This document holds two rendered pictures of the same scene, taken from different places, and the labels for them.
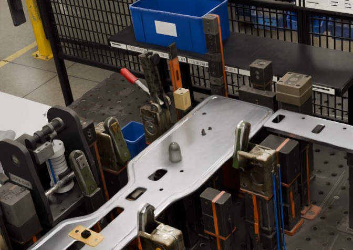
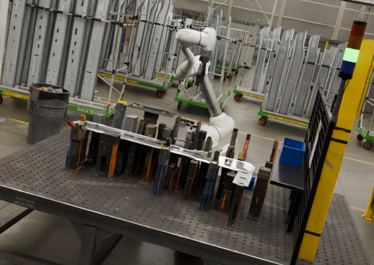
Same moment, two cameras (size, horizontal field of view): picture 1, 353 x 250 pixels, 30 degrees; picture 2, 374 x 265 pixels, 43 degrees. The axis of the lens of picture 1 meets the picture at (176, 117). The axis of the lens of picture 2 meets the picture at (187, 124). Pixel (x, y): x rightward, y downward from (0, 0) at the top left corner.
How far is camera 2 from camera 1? 2.69 m
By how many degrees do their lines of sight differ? 58
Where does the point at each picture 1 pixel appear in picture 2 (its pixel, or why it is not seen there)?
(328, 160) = (271, 225)
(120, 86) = not seen: hidden behind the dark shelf
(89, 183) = (186, 143)
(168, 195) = (188, 154)
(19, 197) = (167, 129)
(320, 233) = (222, 219)
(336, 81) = (275, 180)
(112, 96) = not seen: hidden behind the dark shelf
